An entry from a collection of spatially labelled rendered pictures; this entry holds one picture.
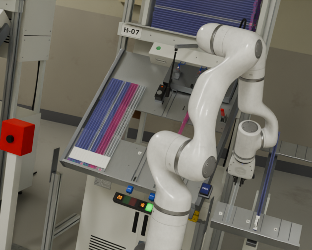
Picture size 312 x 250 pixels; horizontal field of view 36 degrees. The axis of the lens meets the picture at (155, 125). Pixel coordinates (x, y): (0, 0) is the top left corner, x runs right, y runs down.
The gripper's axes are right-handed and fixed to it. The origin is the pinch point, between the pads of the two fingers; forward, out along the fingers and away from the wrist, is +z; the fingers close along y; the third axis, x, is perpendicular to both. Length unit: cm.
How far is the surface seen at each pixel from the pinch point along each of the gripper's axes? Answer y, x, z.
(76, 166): -74, -5, 15
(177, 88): -41, 44, -4
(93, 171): -65, -6, 14
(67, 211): -114, 37, 125
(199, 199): -14.1, -7.0, 10.8
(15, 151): -116, 5, 30
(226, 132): -11.3, 26.9, 1.3
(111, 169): -57, -2, 14
